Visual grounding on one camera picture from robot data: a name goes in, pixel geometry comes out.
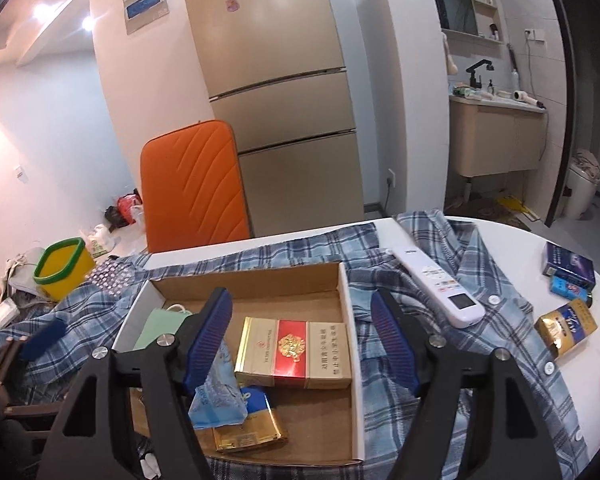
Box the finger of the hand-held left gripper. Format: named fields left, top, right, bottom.
left=0, top=355, right=63, bottom=418
left=0, top=319, right=67, bottom=368

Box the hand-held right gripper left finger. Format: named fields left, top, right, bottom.
left=39, top=287, right=234, bottom=480

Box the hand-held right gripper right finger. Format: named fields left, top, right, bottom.
left=370, top=289, right=563, bottom=480

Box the blue face mask packet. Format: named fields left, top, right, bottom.
left=187, top=340, right=248, bottom=430

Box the green face mask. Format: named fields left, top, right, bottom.
left=132, top=305, right=196, bottom=353

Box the gold and red cigarette carton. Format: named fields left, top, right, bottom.
left=234, top=316, right=353, bottom=391

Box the gold and blue packet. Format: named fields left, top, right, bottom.
left=212, top=385, right=288, bottom=456

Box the shallow cardboard box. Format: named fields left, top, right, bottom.
left=111, top=261, right=366, bottom=463

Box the white power strip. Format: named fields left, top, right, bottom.
left=0, top=297, right=21, bottom=333

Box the yellow container with green rim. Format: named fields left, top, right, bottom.
left=33, top=237, right=97, bottom=302

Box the white cloth heap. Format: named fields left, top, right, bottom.
left=7, top=247, right=48, bottom=296

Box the white remote control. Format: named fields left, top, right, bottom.
left=390, top=247, right=486, bottom=329

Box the silver pill blister pack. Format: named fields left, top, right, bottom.
left=89, top=258, right=136, bottom=297

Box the blue plaid shirt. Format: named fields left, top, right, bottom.
left=0, top=208, right=593, bottom=480

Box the white and green bag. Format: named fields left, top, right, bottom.
left=80, top=225, right=115, bottom=259

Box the white rounded item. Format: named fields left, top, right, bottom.
left=139, top=452, right=162, bottom=480

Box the orange chair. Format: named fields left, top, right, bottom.
left=140, top=119, right=253, bottom=254

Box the red plastic bag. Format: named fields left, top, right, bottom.
left=117, top=194, right=142, bottom=218

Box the gold cigarette pack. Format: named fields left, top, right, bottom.
left=534, top=297, right=598, bottom=361

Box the yellow floor item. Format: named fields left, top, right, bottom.
left=497, top=195, right=538, bottom=221

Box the small light blue box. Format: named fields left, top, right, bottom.
left=549, top=276, right=593, bottom=306

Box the dark blue cigarette box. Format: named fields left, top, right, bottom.
left=542, top=241, right=596, bottom=291

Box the beige vanity cabinet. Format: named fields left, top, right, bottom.
left=450, top=95, right=548, bottom=178

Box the white trash bin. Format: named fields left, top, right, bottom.
left=562, top=149, right=600, bottom=220

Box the beige refrigerator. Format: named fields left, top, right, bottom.
left=178, top=0, right=366, bottom=238

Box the white hair dryer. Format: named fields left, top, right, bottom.
left=511, top=89, right=547, bottom=110

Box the black faucet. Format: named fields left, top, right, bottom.
left=466, top=59, right=496, bottom=92

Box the beige hanging towel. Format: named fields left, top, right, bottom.
left=442, top=32, right=458, bottom=76

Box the black hair straightener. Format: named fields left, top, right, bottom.
left=507, top=44, right=521, bottom=91

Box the mirror cabinet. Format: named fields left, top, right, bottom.
left=427, top=0, right=506, bottom=45

